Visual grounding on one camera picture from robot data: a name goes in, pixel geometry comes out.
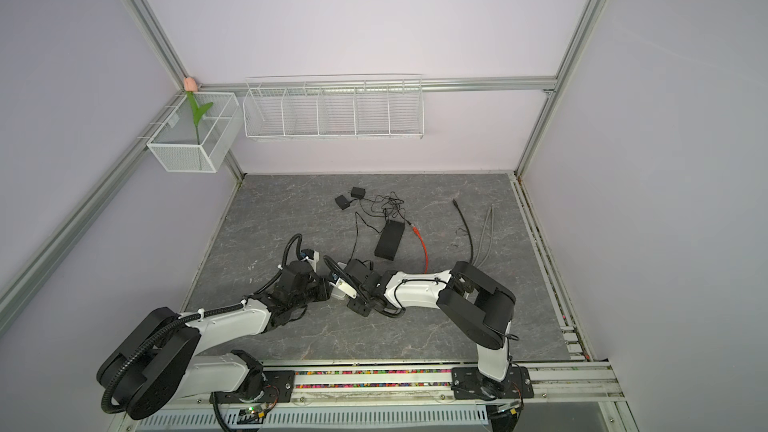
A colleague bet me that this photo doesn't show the white mesh box basket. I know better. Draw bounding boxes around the white mesh box basket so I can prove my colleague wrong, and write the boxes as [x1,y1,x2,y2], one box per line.
[148,92,244,173]

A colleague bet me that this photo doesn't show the black power adapter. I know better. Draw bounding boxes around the black power adapter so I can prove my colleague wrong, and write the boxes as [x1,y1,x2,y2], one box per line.
[351,187,366,199]
[334,195,351,210]

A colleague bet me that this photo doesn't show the black power cable with plug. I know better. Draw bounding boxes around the black power cable with plug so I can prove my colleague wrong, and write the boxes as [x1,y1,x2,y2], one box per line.
[346,211,385,268]

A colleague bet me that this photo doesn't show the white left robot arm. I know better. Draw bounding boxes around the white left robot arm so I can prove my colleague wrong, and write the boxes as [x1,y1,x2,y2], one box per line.
[97,234,330,420]

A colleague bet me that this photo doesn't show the black ethernet cable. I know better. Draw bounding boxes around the black ethernet cable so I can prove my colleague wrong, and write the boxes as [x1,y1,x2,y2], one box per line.
[451,199,476,265]

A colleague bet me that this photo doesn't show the white wire wall basket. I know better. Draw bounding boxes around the white wire wall basket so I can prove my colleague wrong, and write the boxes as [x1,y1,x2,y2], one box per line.
[243,74,425,140]

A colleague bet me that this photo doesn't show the pink artificial tulip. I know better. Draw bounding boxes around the pink artificial tulip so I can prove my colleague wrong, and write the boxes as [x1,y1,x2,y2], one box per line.
[183,77,213,145]

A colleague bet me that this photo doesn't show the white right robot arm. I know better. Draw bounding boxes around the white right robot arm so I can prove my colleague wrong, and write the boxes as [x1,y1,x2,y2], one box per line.
[323,256,516,383]

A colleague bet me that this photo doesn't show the black power adapter far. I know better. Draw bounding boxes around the black power adapter far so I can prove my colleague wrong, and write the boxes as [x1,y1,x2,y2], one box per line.
[351,187,366,199]

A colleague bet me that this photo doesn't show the black power adapter near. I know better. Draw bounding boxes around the black power adapter near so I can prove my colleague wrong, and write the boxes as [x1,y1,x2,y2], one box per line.
[334,195,351,210]

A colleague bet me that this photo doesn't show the red ethernet cable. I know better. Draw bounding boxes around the red ethernet cable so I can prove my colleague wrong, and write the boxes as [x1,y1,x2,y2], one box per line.
[409,224,430,274]

